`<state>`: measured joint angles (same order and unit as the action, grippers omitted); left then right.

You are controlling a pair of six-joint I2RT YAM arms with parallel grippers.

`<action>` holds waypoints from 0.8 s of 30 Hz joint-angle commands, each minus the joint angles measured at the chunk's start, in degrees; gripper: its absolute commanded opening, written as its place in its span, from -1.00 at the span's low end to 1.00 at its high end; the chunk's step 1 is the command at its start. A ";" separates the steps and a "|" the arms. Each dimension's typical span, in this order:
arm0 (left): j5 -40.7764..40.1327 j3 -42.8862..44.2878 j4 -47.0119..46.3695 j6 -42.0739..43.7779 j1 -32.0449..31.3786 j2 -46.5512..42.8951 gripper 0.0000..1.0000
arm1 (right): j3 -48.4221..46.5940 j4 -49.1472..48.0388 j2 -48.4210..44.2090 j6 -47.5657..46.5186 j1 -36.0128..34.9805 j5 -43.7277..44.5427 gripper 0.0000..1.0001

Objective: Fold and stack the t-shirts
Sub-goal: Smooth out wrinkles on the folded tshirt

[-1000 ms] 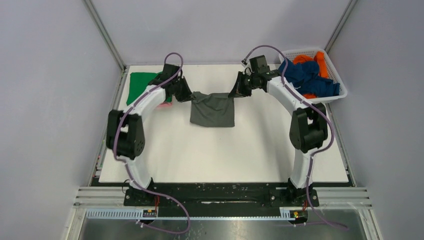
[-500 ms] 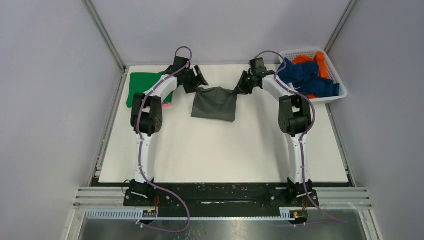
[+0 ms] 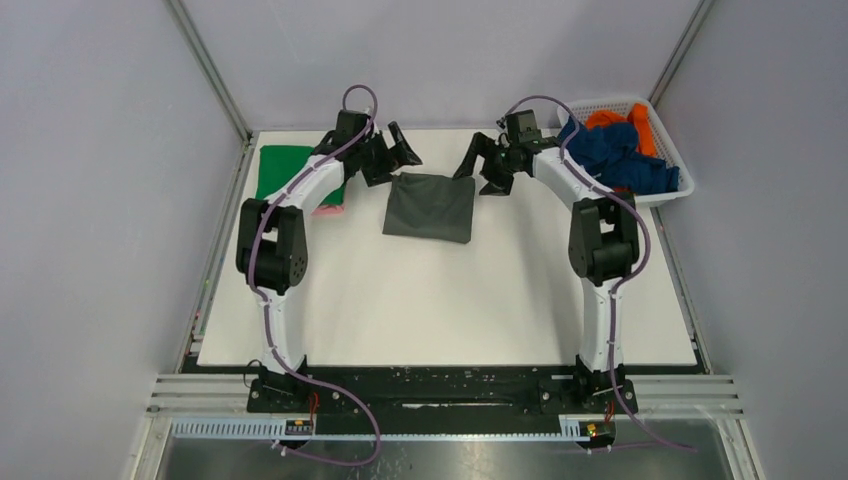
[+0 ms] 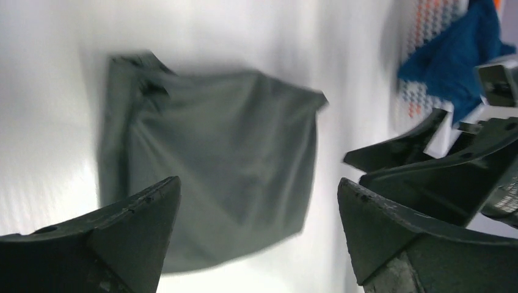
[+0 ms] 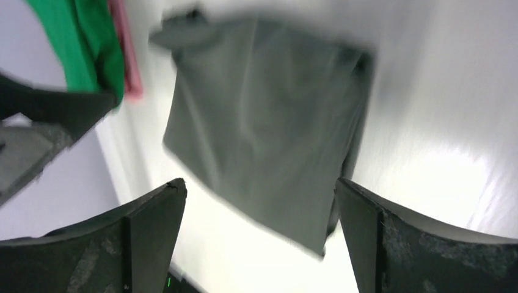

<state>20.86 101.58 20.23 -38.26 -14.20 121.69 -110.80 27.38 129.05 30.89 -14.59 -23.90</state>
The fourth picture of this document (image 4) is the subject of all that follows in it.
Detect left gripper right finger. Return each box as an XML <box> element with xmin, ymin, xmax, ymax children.
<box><xmin>337</xmin><ymin>178</ymin><xmax>517</xmax><ymax>292</ymax></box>

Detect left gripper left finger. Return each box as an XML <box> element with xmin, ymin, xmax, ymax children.
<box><xmin>1</xmin><ymin>176</ymin><xmax>180</xmax><ymax>292</ymax></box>

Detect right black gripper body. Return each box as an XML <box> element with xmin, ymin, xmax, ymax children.
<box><xmin>480</xmin><ymin>161</ymin><xmax>517</xmax><ymax>229</ymax></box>

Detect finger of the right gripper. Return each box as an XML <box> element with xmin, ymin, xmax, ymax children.
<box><xmin>359</xmin><ymin>117</ymin><xmax>517</xmax><ymax>226</ymax></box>
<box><xmin>343</xmin><ymin>108</ymin><xmax>448</xmax><ymax>173</ymax></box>

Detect grey t-shirt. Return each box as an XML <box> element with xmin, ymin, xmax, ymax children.
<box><xmin>98</xmin><ymin>52</ymin><xmax>327</xmax><ymax>273</ymax></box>

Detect blue t-shirt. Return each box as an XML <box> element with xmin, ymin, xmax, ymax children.
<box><xmin>398</xmin><ymin>1</ymin><xmax>517</xmax><ymax>122</ymax></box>

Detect white plastic basket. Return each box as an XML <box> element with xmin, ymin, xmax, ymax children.
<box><xmin>391</xmin><ymin>1</ymin><xmax>470</xmax><ymax>158</ymax></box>

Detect orange t-shirt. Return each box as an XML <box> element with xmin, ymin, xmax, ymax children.
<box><xmin>493</xmin><ymin>0</ymin><xmax>505</xmax><ymax>13</ymax></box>

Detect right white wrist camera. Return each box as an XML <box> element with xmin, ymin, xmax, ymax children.
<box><xmin>475</xmin><ymin>54</ymin><xmax>517</xmax><ymax>107</ymax></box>

